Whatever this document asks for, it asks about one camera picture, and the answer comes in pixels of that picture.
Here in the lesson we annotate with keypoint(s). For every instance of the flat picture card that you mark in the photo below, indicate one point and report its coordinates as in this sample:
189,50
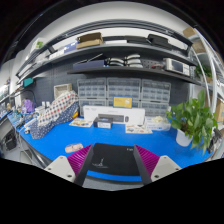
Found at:
137,129
79,122

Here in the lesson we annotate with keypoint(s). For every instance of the green potted plant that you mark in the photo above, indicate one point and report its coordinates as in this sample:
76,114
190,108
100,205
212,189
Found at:
194,122

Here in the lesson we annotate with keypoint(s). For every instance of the cardboard box on shelf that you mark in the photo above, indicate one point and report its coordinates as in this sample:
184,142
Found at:
89,40

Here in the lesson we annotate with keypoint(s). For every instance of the grey drawer organiser cabinets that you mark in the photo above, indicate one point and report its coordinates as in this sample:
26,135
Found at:
152,96

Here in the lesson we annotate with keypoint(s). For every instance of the patterned cloth bag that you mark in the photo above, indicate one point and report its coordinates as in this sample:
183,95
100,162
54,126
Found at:
61,110

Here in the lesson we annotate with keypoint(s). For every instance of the black mouse pad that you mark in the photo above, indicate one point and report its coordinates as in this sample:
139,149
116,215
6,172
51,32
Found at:
113,160

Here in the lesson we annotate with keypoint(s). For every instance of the purple object on left bench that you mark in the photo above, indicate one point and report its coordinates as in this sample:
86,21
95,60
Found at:
28,106

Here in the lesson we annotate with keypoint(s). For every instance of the dark blue flat box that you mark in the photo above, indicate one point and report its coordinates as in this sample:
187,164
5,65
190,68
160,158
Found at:
89,64

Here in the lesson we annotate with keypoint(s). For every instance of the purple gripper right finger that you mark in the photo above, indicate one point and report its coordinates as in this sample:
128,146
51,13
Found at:
153,167

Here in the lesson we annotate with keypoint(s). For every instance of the white oscilloscope instrument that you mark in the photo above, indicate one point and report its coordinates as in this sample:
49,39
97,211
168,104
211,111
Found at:
176,66

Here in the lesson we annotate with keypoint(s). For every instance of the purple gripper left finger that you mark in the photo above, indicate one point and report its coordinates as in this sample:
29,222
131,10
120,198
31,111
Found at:
74,167

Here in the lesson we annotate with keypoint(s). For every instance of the yellow box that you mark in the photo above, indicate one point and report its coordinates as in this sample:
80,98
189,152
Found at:
122,102

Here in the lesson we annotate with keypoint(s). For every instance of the flat picture card left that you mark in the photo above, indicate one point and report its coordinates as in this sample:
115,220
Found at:
79,122

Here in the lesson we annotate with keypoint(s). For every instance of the small black box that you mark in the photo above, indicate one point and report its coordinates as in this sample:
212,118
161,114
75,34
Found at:
103,123

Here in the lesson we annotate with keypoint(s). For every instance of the dark metal shelf unit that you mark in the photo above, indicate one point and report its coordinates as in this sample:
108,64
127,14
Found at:
112,45

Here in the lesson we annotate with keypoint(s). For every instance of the beige wooden crate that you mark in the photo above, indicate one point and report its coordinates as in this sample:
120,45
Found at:
60,89

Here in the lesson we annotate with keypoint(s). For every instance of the flat picture card right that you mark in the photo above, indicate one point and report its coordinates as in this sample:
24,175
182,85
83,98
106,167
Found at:
137,129

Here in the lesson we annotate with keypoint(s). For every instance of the white long keyboard box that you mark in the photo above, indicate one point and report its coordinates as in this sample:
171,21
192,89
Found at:
134,116

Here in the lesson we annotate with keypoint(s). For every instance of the white box with picture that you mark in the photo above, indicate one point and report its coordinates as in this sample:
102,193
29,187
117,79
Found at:
157,123

